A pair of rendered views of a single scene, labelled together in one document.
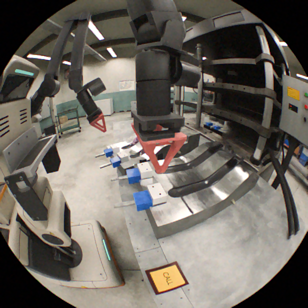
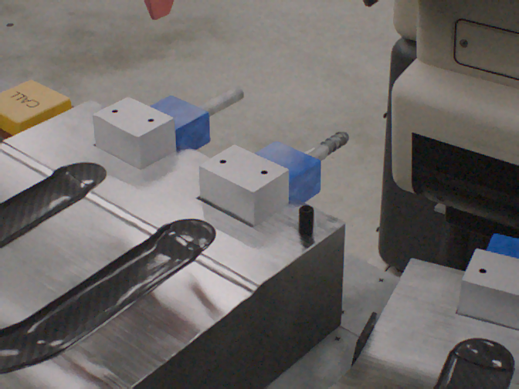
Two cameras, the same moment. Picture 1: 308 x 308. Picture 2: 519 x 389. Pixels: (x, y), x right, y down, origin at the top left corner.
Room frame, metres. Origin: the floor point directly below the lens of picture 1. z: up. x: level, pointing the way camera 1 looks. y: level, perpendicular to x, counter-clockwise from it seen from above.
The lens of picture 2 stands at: (0.80, -0.23, 1.27)
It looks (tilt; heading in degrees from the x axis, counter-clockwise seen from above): 34 degrees down; 151
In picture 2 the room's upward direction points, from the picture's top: 1 degrees counter-clockwise
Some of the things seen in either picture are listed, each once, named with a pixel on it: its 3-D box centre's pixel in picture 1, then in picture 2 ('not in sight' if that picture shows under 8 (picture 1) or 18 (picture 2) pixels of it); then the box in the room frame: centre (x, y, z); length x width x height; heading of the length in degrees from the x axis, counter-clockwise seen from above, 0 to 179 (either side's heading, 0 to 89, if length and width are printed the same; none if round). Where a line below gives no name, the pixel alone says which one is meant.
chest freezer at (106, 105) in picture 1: (99, 108); not in sight; (6.61, 3.10, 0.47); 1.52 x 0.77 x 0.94; 97
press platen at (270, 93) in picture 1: (233, 96); not in sight; (1.16, -0.85, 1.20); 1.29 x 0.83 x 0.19; 19
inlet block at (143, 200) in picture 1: (138, 201); (181, 123); (0.20, 0.04, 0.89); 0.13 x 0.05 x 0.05; 109
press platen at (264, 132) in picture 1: (231, 117); not in sight; (1.16, -0.85, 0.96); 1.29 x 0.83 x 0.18; 19
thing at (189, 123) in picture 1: (227, 133); not in sight; (1.17, -0.85, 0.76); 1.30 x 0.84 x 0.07; 19
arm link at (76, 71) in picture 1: (78, 46); not in sight; (0.45, 0.32, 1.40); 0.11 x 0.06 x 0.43; 26
